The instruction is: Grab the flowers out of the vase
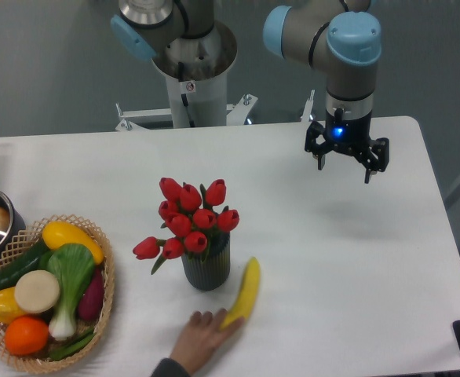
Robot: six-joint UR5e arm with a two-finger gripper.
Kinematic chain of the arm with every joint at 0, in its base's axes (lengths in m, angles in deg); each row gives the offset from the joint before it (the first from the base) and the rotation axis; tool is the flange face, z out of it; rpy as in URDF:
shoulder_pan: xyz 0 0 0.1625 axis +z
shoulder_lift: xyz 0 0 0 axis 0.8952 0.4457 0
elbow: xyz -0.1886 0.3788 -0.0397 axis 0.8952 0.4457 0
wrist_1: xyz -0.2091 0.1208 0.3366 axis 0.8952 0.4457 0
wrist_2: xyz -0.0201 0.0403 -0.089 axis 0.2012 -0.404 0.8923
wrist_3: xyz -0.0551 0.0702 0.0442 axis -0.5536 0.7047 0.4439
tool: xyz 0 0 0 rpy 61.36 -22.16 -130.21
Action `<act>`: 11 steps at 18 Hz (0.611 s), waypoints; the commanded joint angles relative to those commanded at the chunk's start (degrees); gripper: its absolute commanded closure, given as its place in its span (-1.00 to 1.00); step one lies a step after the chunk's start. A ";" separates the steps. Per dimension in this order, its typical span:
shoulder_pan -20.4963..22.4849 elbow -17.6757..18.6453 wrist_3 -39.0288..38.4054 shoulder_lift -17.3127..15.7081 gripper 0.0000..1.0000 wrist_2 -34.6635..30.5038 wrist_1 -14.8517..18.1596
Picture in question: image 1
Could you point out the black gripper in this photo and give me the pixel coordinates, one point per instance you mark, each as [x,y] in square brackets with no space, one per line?
[349,137]

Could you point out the red tulip bouquet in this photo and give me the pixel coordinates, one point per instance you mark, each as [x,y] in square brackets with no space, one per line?
[196,227]

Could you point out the yellow banana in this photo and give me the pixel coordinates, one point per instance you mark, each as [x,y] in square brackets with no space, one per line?
[245,301]

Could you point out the dark grey ribbed vase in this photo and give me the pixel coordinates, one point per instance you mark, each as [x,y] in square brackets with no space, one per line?
[214,271]

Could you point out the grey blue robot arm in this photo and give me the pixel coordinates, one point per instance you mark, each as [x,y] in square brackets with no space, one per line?
[339,38]

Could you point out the grey sleeved forearm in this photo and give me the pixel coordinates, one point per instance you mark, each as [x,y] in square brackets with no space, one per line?
[168,367]

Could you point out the person's hand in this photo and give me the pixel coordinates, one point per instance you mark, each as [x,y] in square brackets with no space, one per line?
[201,337]

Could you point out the green bok choy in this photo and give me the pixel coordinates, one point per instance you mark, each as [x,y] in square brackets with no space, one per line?
[73,266]

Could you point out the purple sweet potato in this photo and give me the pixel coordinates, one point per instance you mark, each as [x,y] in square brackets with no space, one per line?
[91,302]

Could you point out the yellow squash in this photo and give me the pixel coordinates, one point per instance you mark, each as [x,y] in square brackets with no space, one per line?
[58,233]

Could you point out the woven wicker basket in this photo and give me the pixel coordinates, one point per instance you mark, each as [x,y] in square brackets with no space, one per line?
[90,322]

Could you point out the beige round disc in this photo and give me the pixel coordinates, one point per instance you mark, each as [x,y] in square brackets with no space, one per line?
[37,291]

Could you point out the green bean pods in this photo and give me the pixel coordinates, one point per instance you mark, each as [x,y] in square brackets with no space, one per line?
[74,347]

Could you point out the green cucumber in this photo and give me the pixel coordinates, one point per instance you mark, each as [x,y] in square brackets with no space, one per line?
[25,263]

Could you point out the orange fruit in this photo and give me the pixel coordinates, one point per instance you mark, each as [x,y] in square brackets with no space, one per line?
[26,335]

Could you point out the yellow bell pepper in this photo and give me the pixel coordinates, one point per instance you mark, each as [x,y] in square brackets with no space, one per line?
[9,309]

